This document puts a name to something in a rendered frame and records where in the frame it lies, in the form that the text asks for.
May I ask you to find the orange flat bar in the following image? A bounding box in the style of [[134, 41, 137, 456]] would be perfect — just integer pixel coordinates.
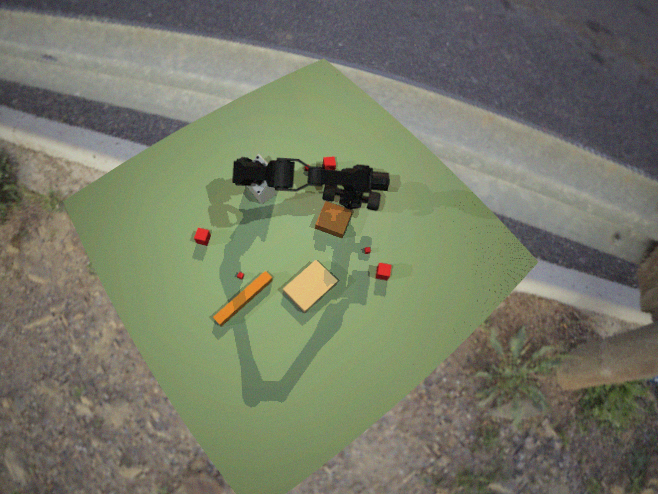
[[213, 271, 273, 327]]

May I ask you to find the tan square block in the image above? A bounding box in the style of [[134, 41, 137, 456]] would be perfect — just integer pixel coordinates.
[[283, 260, 338, 313]]

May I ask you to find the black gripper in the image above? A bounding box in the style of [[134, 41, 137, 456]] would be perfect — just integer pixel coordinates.
[[322, 185, 380, 211]]

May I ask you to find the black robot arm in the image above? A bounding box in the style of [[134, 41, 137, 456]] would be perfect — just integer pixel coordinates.
[[232, 156, 390, 193]]

